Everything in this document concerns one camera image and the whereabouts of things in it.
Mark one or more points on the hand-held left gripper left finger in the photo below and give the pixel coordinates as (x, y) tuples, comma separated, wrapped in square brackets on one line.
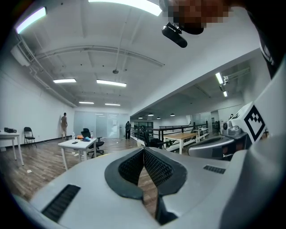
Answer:
[(89, 190)]

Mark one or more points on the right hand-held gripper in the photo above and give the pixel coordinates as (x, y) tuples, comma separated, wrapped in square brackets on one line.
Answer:
[(250, 120)]

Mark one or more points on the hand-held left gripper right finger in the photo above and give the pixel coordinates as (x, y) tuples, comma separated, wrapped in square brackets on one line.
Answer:
[(201, 183)]

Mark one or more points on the wooden table with white legs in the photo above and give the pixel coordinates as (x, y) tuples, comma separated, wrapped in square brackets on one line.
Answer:
[(181, 135)]

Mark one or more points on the black metal railing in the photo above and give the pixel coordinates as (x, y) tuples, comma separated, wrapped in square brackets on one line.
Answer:
[(178, 128)]

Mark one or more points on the blue cap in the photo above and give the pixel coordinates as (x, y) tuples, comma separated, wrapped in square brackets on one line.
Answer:
[(86, 139)]

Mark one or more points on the orange object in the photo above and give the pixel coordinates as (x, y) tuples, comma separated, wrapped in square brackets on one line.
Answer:
[(79, 136)]

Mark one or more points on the black office chair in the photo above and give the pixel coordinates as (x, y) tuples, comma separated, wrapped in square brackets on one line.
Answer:
[(148, 136), (87, 134)]

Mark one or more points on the clear plastic bottle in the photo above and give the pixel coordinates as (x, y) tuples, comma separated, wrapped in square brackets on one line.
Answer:
[(91, 135)]

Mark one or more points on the long ceiling light panel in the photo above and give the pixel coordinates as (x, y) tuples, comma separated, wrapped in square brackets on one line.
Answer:
[(125, 5), (219, 78), (31, 20), (225, 93), (112, 104), (86, 103), (111, 83), (64, 80)]

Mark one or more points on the white paper scrap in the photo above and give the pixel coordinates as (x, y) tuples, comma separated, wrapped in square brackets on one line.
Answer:
[(29, 171)]

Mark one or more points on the black folding chair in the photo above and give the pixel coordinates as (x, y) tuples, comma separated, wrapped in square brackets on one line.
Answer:
[(28, 132)]

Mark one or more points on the black box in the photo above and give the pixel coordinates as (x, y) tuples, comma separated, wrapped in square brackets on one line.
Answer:
[(10, 130)]

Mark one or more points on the person's black shirt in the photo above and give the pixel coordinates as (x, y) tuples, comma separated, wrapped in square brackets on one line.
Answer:
[(268, 33)]

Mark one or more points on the person's head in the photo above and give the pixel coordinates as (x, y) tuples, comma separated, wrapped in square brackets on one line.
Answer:
[(196, 13)]

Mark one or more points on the white air conditioner unit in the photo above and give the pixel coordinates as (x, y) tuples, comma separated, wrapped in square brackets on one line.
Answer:
[(21, 53)]

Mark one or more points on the white security camera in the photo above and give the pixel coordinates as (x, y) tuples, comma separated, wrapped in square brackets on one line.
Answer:
[(226, 79)]

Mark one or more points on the black head-mounted camera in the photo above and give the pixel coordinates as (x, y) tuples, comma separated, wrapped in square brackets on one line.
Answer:
[(175, 35)]

